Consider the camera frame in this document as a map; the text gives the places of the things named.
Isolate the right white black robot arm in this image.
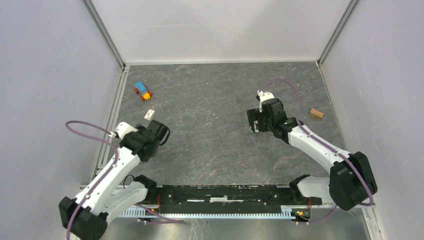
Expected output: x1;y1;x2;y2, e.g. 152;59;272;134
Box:
246;98;378;211

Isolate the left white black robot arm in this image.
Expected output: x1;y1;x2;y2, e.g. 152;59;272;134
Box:
59;120;171;240

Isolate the small wooden block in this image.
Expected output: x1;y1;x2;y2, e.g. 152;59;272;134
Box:
308;108;324;120

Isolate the colourful toy brick car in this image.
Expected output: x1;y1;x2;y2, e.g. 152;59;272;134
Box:
134;81;153;101

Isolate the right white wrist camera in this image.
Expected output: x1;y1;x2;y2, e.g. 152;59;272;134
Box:
257;89;275;113

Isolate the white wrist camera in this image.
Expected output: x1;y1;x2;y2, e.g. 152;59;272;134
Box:
108;121;138;140
257;89;275;113

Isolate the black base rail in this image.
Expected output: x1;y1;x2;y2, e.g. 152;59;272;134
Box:
125;174;323;215

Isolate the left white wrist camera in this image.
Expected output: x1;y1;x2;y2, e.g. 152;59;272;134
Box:
108;121;138;140

